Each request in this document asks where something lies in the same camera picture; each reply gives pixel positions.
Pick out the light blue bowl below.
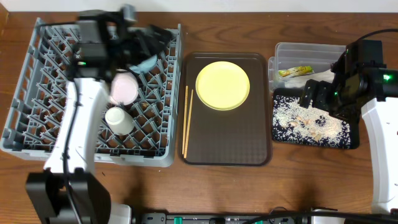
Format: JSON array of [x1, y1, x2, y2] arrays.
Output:
[[129, 55, 157, 74]]

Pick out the pink cup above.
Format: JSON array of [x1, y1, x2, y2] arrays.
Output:
[[109, 72, 139, 105]]

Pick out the white napkin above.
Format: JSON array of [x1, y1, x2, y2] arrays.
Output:
[[285, 70, 335, 88]]

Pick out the green snack wrapper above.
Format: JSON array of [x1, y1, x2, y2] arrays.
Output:
[[278, 66, 314, 78]]

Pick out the small white cup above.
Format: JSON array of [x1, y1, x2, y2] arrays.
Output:
[[105, 107, 134, 136]]

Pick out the wooden chopstick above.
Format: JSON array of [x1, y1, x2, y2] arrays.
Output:
[[182, 86, 188, 155], [183, 89, 194, 159]]

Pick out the yellow plate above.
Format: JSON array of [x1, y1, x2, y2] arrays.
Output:
[[195, 61, 251, 111]]

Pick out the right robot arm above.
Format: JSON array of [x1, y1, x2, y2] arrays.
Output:
[[299, 39, 397, 214]]

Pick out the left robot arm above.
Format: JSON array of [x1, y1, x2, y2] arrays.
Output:
[[25, 4, 172, 223]]

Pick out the clear plastic waste bin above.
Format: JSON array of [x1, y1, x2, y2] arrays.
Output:
[[267, 42, 346, 92]]

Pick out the black waste tray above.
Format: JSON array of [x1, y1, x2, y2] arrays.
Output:
[[271, 88, 361, 150]]

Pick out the grey dishwasher rack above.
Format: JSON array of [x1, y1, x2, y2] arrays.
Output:
[[1, 19, 183, 167]]

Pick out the pile of rice grains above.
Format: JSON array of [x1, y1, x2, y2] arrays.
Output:
[[272, 95, 351, 147]]

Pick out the dark brown serving tray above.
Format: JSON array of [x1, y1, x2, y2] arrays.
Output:
[[180, 52, 272, 166]]

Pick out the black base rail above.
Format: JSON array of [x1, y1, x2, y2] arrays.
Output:
[[132, 207, 397, 224]]

